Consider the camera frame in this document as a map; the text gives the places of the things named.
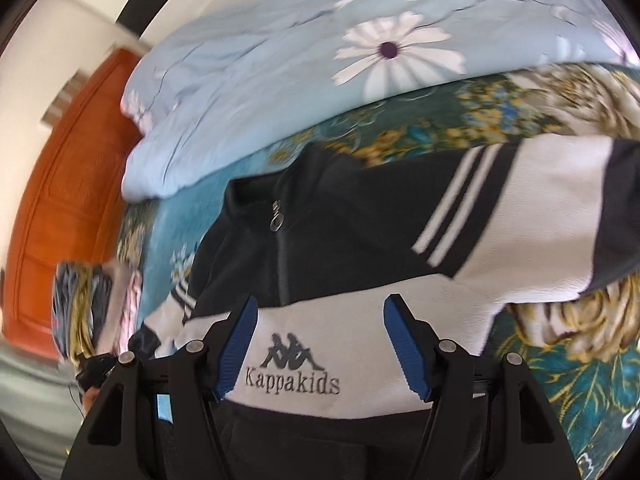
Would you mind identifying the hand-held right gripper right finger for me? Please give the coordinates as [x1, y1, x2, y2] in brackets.
[382, 295, 583, 480]

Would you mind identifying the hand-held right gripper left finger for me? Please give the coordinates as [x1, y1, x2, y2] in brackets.
[60, 294, 259, 480]

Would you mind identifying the dark grey white fleece jacket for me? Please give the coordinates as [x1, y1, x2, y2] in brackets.
[132, 135, 640, 480]

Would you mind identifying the folded dark grey garment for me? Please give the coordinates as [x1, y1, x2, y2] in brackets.
[92, 267, 116, 351]

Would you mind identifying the folded pink floral garment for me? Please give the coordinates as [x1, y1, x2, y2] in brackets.
[122, 270, 147, 346]

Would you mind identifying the teal floral blanket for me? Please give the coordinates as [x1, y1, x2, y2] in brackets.
[117, 62, 640, 480]

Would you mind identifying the orange wooden headboard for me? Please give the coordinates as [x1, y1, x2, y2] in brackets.
[2, 47, 156, 361]

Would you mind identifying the light blue floral duvet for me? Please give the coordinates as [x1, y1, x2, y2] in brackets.
[120, 0, 640, 201]

